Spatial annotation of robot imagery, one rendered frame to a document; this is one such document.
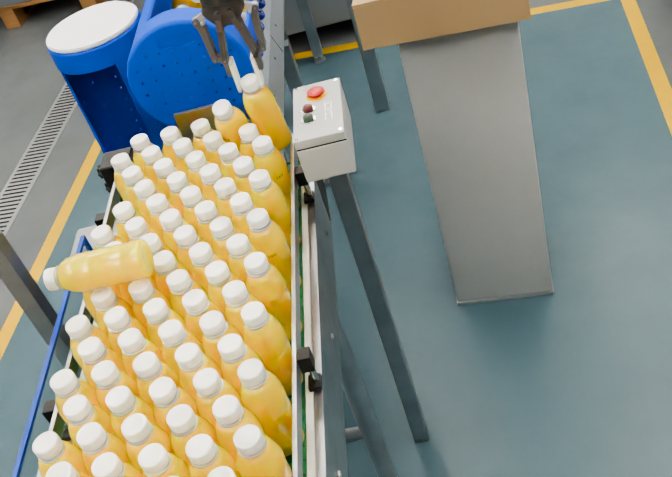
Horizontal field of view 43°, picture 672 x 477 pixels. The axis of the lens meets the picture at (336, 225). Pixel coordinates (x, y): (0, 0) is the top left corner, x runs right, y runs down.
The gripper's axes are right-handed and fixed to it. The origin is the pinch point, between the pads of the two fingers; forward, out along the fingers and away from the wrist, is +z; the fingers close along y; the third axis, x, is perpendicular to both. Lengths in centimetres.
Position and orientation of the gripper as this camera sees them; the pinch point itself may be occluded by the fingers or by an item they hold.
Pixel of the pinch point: (246, 72)
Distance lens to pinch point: 175.1
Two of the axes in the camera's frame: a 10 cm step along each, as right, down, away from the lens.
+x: 0.4, 6.3, -7.7
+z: 2.4, 7.5, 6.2
